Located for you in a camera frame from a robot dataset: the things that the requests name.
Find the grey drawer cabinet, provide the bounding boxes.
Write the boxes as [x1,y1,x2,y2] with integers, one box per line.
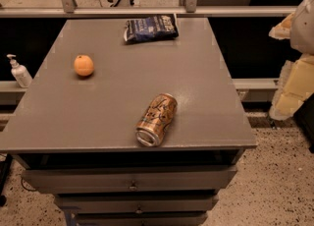
[1,18,256,226]

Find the orange fruit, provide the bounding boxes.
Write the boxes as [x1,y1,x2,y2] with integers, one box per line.
[74,55,94,77]

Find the white pump dispenser bottle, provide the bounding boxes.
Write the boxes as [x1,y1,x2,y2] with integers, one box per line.
[7,54,32,88]

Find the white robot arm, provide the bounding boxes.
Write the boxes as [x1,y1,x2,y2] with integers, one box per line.
[269,0,314,121]

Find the gold soda can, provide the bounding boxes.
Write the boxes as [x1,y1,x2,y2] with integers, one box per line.
[135,93,178,146]

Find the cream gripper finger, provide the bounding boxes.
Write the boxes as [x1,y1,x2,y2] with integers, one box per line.
[269,54,314,121]
[269,13,294,40]

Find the blue chip bag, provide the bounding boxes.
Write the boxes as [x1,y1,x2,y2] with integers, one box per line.
[124,14,179,43]

